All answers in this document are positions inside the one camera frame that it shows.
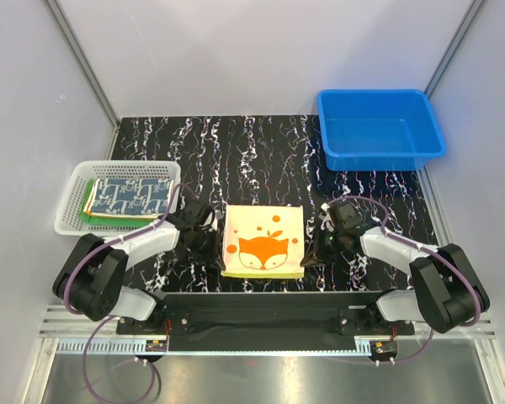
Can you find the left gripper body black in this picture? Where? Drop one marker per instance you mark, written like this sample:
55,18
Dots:
204,245

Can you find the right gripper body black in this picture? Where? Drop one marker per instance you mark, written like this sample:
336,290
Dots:
327,244

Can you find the orange patterned cloth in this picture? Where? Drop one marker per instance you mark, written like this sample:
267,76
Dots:
263,242

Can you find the grey blue patterned towel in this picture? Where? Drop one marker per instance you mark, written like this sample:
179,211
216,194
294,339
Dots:
135,198

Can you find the green microfiber towel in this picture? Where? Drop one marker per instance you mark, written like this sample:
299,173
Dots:
106,221

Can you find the brown yellow towel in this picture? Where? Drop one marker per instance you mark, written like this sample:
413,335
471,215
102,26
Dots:
85,197

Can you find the light grey towel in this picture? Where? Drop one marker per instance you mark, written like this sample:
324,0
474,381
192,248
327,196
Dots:
93,188

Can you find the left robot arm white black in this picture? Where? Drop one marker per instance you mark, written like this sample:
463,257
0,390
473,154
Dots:
91,281

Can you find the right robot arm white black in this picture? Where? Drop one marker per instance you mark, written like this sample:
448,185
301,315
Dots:
446,292

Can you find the black marble pattern mat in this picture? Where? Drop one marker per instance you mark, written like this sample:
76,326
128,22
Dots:
269,160

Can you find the blue plastic bin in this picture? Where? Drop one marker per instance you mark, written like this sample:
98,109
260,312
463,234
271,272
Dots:
365,130

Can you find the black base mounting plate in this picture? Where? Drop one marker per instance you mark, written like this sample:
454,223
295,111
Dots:
235,323

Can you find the right small circuit board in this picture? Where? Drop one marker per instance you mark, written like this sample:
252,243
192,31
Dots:
386,348

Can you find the small circuit board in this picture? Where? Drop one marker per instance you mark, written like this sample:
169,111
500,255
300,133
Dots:
157,345
386,348

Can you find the left small circuit board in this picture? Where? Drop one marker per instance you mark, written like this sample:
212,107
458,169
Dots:
157,345

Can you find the white perforated plastic basket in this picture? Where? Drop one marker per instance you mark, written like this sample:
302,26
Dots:
68,222

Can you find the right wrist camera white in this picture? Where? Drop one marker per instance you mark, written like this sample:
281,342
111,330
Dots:
326,220

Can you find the aluminium rail front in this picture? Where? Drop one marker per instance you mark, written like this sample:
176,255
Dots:
59,323

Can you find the right aluminium frame post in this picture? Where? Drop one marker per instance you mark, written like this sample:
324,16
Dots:
458,38

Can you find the aluminium frame post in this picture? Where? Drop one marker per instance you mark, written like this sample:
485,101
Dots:
72,42
458,38

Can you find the left aluminium frame post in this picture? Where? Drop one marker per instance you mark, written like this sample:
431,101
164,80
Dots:
72,42

